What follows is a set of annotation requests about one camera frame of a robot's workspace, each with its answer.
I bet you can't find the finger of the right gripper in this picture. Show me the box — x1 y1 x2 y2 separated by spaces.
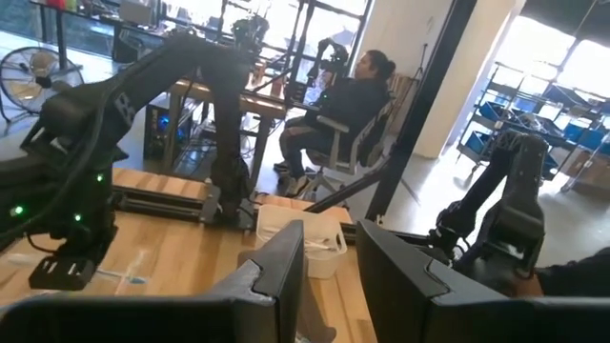
28 254 65 292
61 247 100 291

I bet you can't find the black blurry device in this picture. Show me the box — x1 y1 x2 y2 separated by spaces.
428 131 550 287

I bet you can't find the blue toothbrush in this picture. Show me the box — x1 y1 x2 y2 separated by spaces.
97 252 150 294

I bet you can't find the person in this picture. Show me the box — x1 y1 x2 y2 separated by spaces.
274 49 397 199

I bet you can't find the metal rack with blue bins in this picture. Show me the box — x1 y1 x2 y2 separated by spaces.
456 60 610 192

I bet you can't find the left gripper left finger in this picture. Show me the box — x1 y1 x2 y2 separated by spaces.
209 219 306 343

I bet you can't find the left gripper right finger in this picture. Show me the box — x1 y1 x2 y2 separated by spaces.
356 219 507 343

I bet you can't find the person's forearm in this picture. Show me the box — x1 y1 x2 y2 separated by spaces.
512 247 610 299

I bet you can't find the black aluminium table frame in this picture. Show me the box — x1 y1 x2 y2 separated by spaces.
112 161 433 247

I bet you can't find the black computer tower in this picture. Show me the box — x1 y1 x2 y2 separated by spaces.
142 102 195 162

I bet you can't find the black overhead beam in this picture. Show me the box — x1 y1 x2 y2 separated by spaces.
364 0 478 223

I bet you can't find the cardboard box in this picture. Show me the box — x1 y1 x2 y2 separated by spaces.
564 150 610 197

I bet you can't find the grey office chair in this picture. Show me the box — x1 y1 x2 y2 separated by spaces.
304 97 399 194

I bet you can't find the wooden desk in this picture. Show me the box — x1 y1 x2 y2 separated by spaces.
164 78 293 190

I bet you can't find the frosted clear plastic bin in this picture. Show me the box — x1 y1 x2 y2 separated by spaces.
255 203 349 280

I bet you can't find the black floor fan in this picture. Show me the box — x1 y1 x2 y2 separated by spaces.
0 46 86 118

